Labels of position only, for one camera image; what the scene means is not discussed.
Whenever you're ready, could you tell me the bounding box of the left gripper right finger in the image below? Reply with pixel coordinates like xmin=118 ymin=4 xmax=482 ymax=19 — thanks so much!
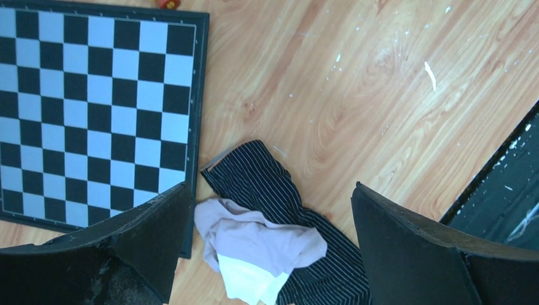
xmin=351 ymin=183 xmax=538 ymax=304

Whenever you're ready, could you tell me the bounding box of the yellow toy brick car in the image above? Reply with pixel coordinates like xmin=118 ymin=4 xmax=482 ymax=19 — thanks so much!
xmin=155 ymin=0 xmax=181 ymax=10

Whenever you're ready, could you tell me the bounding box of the pink underwear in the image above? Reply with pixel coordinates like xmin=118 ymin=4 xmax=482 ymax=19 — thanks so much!
xmin=194 ymin=198 xmax=328 ymax=304

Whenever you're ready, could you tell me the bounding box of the black pinstriped underwear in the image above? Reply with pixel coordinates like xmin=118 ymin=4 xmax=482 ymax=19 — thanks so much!
xmin=201 ymin=140 xmax=373 ymax=304

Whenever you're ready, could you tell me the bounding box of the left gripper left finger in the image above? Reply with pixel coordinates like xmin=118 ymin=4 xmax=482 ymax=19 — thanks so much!
xmin=1 ymin=183 xmax=191 ymax=304

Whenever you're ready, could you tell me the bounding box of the black white chessboard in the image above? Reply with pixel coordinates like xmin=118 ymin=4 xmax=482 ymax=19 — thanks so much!
xmin=1 ymin=1 xmax=210 ymax=233

